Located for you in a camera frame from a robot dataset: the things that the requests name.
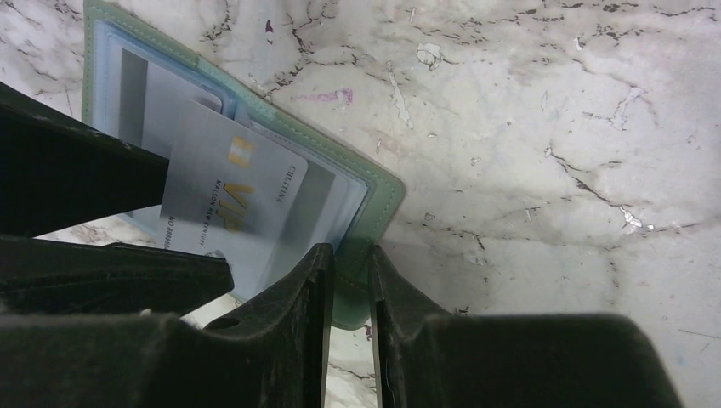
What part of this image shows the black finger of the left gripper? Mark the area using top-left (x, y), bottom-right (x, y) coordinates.
top-left (1, 235), bottom-right (234, 315)
top-left (1, 84), bottom-right (168, 237)

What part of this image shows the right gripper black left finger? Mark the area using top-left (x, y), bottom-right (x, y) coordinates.
top-left (1, 244), bottom-right (334, 407)

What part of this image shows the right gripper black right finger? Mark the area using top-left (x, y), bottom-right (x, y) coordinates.
top-left (368, 247), bottom-right (682, 407)

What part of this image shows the green card holder wallet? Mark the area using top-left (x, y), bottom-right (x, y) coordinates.
top-left (82, 1), bottom-right (405, 330)

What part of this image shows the silver VIP credit card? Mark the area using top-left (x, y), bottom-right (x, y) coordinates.
top-left (159, 100), bottom-right (308, 300)

